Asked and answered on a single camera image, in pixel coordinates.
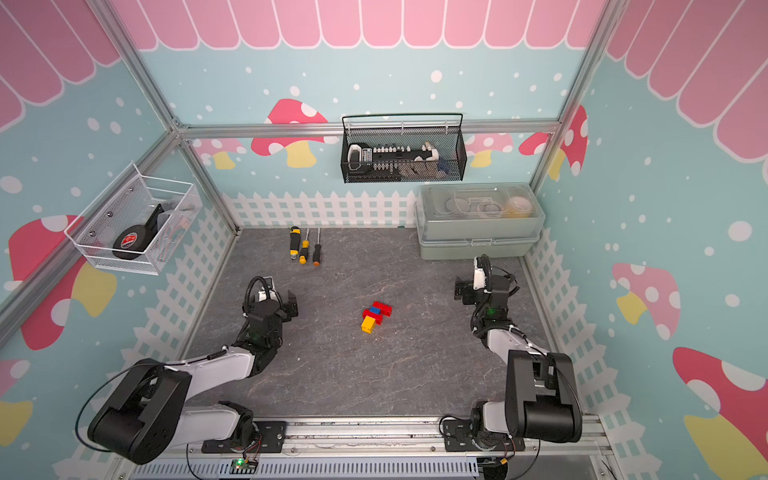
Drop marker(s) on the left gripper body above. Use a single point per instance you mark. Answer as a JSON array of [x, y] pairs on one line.
[[288, 310]]

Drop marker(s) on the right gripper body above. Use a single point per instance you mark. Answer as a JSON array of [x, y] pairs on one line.
[[470, 296]]

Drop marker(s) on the yellow lego brick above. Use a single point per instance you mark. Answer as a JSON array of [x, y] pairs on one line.
[[368, 324]]

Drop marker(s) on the red lego brick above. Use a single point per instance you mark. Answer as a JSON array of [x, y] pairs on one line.
[[379, 319], [384, 309]]

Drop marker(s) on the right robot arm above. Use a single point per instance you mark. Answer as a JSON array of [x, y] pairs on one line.
[[540, 400]]

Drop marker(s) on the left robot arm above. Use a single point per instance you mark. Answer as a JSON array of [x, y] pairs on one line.
[[148, 411]]

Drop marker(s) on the orange black screwdriver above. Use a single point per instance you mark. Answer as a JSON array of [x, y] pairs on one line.
[[317, 253]]

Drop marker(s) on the small yellow screwdriver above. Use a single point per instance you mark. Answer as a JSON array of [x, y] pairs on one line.
[[304, 251]]

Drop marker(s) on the green plastic storage box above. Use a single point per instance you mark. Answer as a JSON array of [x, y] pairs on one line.
[[464, 221]]

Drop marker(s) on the thick yellow black screwdriver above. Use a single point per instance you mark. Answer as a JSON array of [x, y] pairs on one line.
[[294, 242]]

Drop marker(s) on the white items in basket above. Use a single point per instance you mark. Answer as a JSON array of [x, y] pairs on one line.
[[392, 161]]

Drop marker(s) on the black tape roll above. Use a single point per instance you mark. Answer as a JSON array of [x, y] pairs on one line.
[[133, 241]]

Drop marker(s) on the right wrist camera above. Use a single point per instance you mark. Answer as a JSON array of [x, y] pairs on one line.
[[479, 276]]

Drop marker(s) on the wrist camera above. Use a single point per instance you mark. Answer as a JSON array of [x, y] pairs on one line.
[[266, 289], [479, 276]]

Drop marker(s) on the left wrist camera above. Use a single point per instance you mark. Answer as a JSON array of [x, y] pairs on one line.
[[266, 289]]

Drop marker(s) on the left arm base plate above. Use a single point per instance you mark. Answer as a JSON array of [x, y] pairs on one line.
[[259, 437]]

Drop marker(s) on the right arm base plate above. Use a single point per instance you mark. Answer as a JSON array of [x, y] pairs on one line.
[[459, 436]]

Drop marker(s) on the black wire mesh basket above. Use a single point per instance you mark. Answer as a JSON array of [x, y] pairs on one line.
[[443, 130]]

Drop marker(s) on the clear wall bin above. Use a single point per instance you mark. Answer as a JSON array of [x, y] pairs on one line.
[[130, 200]]

